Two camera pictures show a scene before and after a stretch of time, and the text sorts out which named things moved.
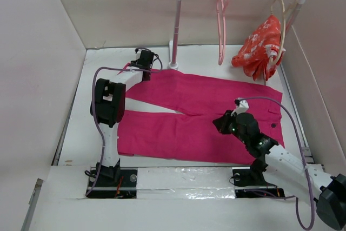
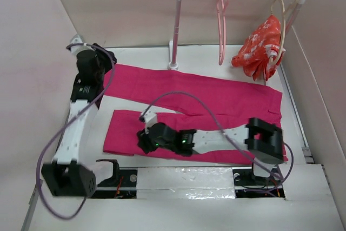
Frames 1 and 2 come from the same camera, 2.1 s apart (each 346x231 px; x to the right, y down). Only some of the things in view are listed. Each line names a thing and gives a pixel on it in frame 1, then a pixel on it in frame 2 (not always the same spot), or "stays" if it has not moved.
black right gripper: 221,122 -> 145,142
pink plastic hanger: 224,5 stays
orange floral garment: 261,50 stays
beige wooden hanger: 285,12 stays
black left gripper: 134,62 -> 103,55
